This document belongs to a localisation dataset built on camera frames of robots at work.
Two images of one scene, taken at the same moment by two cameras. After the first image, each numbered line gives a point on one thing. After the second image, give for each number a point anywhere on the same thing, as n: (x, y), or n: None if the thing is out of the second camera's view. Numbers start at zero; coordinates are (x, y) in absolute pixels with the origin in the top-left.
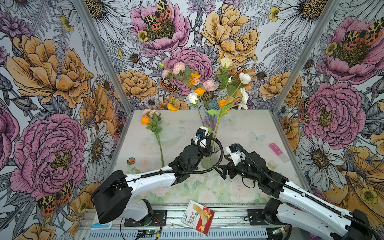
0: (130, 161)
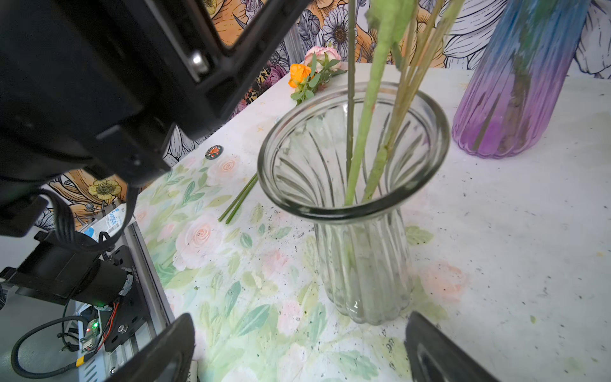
0: (213, 152)
